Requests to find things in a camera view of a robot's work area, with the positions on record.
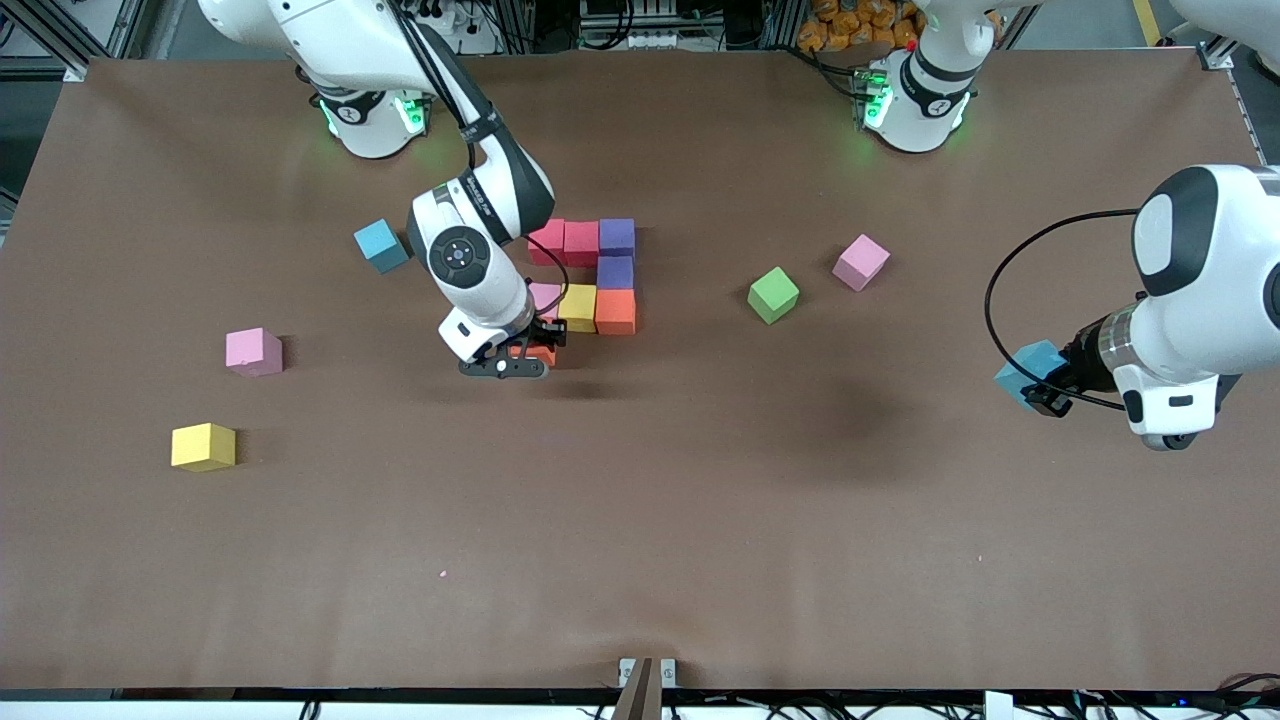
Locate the white power strip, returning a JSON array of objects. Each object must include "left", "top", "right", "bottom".
[{"left": 420, "top": 0, "right": 501, "bottom": 56}]

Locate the light blue foam block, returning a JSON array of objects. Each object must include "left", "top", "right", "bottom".
[
  {"left": 994, "top": 340, "right": 1069, "bottom": 411},
  {"left": 353, "top": 219, "right": 411, "bottom": 275}
]

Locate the red foam block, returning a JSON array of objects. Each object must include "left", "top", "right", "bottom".
[
  {"left": 527, "top": 219, "right": 567, "bottom": 267},
  {"left": 564, "top": 220, "right": 603, "bottom": 269}
]

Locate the orange snack bag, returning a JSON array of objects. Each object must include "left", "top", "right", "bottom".
[{"left": 797, "top": 0, "right": 926, "bottom": 53}]

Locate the silver aluminium frame profile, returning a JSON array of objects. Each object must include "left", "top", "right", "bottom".
[
  {"left": 45, "top": 0, "right": 151, "bottom": 83},
  {"left": 1165, "top": 0, "right": 1280, "bottom": 73}
]

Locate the yellow foam block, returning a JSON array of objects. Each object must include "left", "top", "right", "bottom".
[
  {"left": 558, "top": 283, "right": 598, "bottom": 333},
  {"left": 171, "top": 422, "right": 237, "bottom": 473}
]

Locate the white electronics box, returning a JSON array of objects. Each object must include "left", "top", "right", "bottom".
[{"left": 578, "top": 0, "right": 683, "bottom": 51}]

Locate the brown paper table cover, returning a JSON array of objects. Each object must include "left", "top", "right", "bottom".
[{"left": 0, "top": 48, "right": 1280, "bottom": 693}]

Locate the grey metal camera bracket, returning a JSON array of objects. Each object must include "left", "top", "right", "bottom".
[{"left": 618, "top": 657, "right": 678, "bottom": 720}]

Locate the green foam block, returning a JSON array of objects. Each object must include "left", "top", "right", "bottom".
[{"left": 747, "top": 266, "right": 801, "bottom": 326}]

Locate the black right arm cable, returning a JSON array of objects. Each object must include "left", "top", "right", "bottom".
[{"left": 520, "top": 232, "right": 571, "bottom": 319}]

